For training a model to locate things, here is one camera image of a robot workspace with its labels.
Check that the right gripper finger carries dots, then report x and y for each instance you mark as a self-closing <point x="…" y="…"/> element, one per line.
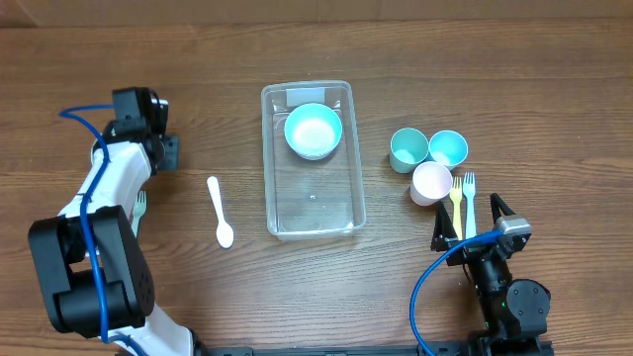
<point x="443" y="227"/>
<point x="499" y="207"/>

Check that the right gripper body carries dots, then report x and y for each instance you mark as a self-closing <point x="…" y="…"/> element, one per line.
<point x="465" y="253"/>

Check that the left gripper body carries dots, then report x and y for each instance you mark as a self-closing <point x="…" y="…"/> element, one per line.
<point x="167" y="164"/>

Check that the light blue fork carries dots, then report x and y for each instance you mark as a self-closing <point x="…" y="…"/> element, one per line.
<point x="469" y="192"/>
<point x="139" y="210"/>

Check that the white plastic spoon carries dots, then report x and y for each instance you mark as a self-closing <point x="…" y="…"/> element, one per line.
<point x="224" y="232"/>

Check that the teal bowl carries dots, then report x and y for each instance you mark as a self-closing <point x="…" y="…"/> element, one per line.
<point x="313" y="131"/>

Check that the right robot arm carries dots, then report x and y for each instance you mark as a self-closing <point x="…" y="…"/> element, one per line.
<point x="514" y="310"/>

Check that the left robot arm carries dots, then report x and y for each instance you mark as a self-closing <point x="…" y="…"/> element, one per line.
<point x="93" y="276"/>

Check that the clear plastic container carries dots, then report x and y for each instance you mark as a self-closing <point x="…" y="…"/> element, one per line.
<point x="308" y="199"/>

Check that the yellow fork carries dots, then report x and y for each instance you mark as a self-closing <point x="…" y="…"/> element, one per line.
<point x="455" y="196"/>

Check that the pink cup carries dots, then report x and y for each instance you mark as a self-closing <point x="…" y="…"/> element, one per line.
<point x="430" y="183"/>

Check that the blue cup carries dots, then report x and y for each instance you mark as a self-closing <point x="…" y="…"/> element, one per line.
<point x="448" y="148"/>

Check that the green cup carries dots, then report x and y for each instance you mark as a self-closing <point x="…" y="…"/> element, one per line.
<point x="408" y="148"/>

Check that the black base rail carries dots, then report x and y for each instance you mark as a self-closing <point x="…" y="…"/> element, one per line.
<point x="336" y="351"/>

